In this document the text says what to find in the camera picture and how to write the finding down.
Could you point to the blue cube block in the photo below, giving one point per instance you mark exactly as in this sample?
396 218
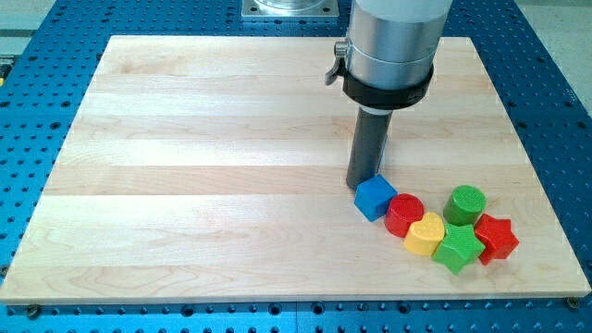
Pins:
373 196

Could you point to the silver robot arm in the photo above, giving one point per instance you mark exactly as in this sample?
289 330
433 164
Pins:
386 58

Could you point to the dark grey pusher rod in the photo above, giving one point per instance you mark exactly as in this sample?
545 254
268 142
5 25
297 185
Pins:
369 139

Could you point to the light wooden board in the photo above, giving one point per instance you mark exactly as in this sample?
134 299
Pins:
212 169

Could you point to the red cylinder block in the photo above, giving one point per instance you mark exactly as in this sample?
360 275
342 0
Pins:
403 210

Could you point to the yellow heart block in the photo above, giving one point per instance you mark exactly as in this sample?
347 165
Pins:
424 236

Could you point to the green cylinder block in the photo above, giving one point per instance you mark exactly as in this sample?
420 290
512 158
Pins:
465 205

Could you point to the green star block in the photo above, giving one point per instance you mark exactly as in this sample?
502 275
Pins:
460 247

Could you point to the red star block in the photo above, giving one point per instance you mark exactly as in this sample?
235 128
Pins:
497 236

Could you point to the blue perforated metal table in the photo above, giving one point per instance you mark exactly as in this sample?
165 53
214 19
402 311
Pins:
45 87

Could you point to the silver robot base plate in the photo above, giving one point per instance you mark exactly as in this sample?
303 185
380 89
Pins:
289 8

